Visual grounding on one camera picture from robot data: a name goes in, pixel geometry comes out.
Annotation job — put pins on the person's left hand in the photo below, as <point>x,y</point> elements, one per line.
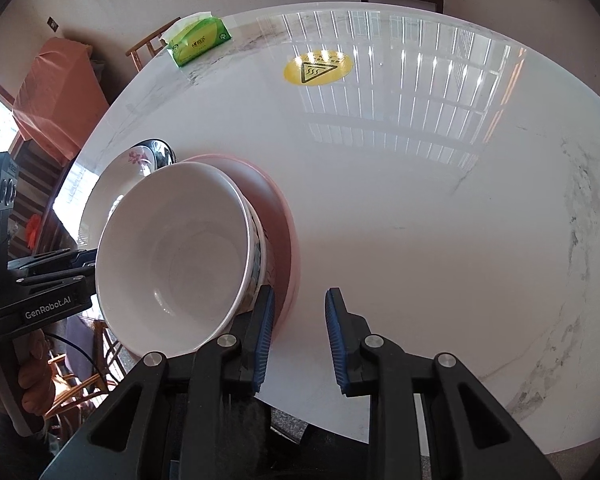
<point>37,375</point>

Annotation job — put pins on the blue floral plate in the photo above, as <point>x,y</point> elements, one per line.
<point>162,152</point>

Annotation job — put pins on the red object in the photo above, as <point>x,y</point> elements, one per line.
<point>34,232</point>

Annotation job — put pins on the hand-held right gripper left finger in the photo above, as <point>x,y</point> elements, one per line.
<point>265,340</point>

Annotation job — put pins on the dark wall socket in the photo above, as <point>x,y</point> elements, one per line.
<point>53,24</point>

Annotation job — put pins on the brown wooden chair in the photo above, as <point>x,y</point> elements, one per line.
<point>87,382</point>

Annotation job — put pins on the light wooden chair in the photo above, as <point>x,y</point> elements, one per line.
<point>145,47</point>

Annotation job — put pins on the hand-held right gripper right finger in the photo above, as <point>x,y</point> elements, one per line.
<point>336,340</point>

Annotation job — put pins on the yellow round sticker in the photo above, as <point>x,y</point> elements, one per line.
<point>320,70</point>

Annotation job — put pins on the white plate with pink flowers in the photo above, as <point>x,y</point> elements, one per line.
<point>115,180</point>

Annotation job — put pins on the orange cloth covered furniture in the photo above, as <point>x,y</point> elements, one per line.
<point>55,90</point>

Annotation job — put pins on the small white bowl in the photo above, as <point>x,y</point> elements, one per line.
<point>180,260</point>

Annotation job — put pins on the pink bowl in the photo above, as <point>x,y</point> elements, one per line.
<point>277,230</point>

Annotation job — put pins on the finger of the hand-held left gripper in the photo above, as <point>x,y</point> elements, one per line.
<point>55,267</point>

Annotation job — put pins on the green tissue pack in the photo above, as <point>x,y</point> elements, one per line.
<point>200,40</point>

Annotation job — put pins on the brown wooden cabinet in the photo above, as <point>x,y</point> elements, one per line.
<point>45,185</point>

